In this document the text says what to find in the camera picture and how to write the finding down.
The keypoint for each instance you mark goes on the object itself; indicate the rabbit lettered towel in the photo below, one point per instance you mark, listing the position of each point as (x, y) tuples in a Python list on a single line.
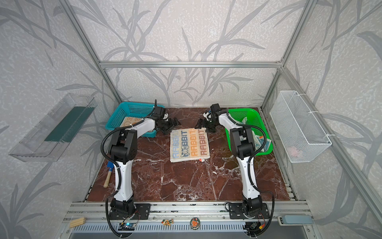
[(189, 144)]

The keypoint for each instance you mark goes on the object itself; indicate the left green circuit board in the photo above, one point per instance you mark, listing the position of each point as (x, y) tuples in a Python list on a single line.
[(127, 226)]

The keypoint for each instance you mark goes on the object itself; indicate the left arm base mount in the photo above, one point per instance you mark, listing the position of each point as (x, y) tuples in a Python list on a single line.
[(141, 211)]

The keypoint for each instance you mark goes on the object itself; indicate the teal patterned towel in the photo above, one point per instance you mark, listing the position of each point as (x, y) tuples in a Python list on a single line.
[(259, 139)]

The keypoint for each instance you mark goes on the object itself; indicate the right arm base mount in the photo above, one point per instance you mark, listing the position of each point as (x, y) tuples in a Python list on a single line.
[(236, 211)]

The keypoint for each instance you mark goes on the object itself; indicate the white wire mesh basket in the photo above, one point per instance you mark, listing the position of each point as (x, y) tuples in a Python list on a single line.
[(298, 126)]

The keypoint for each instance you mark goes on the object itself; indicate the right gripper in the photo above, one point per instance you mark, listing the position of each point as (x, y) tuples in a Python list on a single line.
[(206, 123)]

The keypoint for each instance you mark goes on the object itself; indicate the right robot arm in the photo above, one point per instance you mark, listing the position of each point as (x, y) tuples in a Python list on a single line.
[(247, 137)]

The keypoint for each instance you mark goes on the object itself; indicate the clear acrylic wall shelf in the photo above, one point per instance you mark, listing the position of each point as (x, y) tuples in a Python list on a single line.
[(48, 140)]

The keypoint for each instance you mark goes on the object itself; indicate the green plastic basket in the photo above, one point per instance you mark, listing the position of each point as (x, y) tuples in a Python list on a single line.
[(252, 117)]

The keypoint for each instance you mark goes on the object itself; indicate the round orange sticker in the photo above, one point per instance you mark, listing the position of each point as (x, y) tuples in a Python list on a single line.
[(195, 223)]

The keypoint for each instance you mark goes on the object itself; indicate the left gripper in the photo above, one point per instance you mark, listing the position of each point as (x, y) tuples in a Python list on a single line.
[(167, 124)]

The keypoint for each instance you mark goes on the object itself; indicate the small orange green trinket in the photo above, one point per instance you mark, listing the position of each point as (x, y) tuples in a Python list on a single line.
[(167, 223)]

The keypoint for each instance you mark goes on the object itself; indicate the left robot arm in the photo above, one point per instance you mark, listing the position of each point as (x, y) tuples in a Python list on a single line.
[(120, 147)]

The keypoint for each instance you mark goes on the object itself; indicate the teal plastic basket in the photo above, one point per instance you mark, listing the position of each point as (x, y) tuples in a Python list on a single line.
[(128, 109)]

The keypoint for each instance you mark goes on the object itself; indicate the pink object in wire basket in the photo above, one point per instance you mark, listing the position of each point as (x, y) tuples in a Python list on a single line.
[(294, 152)]

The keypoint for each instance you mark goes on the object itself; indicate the wooden block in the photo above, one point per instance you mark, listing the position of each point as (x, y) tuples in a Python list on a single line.
[(77, 222)]

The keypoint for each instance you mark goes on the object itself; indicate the orange rabbit towel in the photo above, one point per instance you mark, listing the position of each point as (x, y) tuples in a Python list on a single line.
[(127, 121)]

